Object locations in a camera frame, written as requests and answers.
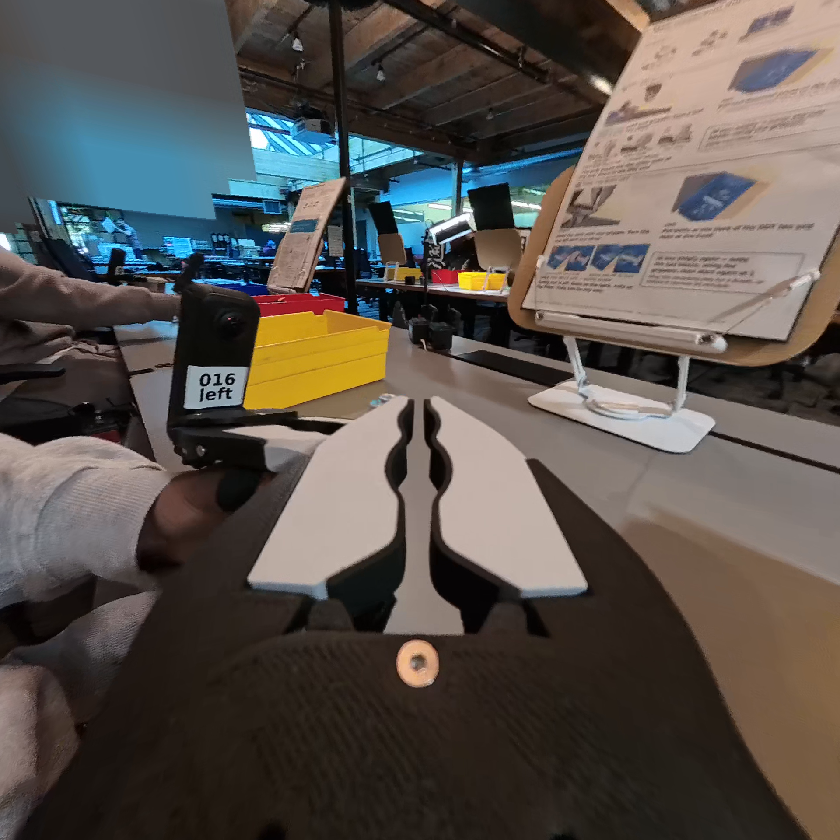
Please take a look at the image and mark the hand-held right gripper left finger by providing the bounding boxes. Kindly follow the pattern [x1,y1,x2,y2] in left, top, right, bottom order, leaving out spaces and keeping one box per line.
[248,395,416,599]

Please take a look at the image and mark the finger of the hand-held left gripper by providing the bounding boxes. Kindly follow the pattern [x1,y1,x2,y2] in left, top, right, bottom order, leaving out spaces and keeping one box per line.
[246,420,347,473]

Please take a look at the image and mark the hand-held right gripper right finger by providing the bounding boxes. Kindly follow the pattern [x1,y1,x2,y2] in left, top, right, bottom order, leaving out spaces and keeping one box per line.
[423,395,589,599]

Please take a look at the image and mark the person's left forearm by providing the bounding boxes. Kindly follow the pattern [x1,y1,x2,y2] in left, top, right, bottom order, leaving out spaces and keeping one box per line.
[0,433,173,611]

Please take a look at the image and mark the grey desk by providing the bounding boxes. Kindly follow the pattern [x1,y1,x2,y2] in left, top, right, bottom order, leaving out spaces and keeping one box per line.
[115,322,840,840]

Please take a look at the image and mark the person's left hand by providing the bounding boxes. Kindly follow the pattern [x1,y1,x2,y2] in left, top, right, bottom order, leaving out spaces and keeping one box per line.
[134,469,277,575]

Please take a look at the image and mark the cardboard backed document stand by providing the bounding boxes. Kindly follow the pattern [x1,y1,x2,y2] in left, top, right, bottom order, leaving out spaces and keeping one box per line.
[266,177,349,294]

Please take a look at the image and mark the black office chair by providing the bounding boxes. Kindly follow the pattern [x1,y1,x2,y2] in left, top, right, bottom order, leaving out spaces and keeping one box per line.
[0,363,142,448]

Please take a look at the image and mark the black charger dock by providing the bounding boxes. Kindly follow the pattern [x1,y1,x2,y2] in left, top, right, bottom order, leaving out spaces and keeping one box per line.
[408,303,460,352]

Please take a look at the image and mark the wooden document stand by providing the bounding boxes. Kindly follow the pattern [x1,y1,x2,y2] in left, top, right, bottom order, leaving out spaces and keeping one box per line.
[377,233,408,282]
[474,228,524,293]

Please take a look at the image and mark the black steel column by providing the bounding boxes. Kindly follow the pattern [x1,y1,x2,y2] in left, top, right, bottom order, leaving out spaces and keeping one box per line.
[326,0,361,316]

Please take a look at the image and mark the ceiling projector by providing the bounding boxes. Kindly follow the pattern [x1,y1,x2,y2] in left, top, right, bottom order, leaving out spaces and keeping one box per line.
[289,117,337,147]

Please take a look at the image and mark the LED light bar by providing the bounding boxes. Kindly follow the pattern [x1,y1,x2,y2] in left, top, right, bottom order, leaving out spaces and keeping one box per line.
[427,211,475,245]

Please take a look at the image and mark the person's torso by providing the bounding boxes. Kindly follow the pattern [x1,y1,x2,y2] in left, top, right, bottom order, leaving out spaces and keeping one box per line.
[0,591,161,840]

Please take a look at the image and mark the printed instruction sheet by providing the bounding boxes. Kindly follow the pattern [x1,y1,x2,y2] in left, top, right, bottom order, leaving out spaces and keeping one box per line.
[532,0,840,342]

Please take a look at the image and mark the black desk cable cover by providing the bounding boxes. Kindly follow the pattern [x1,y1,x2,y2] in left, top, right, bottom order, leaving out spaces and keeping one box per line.
[453,349,578,388]

